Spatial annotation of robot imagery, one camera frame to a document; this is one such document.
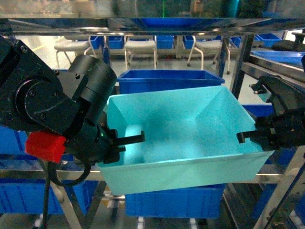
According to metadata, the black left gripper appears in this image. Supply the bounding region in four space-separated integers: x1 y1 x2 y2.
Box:
65 124 145 165

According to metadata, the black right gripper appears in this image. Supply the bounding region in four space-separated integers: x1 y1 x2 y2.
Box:
236 112 305 151

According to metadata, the teal plastic bin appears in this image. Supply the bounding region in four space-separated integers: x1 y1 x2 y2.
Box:
97 86 272 195

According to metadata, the blue bin lower shelf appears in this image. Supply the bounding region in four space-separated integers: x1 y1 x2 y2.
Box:
125 184 226 219

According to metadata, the blue bin shelf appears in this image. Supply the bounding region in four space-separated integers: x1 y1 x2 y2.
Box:
251 51 305 66
125 184 226 219
0 126 98 214

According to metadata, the blue bin right shelf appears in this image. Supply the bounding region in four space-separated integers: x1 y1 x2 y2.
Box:
251 51 305 66

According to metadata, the blue bin left shelf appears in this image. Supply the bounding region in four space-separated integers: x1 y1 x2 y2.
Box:
0 126 98 214

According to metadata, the blue bin behind teal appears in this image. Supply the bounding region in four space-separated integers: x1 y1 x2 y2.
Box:
117 70 225 94

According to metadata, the grey chair right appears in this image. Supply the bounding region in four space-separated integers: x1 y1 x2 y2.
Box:
187 36 231 75

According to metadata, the grey chair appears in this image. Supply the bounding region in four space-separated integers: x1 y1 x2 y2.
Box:
187 36 231 75
54 35 101 68
123 35 157 70

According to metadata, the grey chair middle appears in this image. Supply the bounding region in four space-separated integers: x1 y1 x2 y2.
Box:
123 35 157 70

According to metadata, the grey chair left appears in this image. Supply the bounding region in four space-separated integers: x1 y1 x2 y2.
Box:
54 35 101 68

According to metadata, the steel shelf frame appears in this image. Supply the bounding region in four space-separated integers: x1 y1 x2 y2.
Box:
0 16 305 229

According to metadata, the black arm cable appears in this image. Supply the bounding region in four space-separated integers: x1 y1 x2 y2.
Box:
42 157 92 229

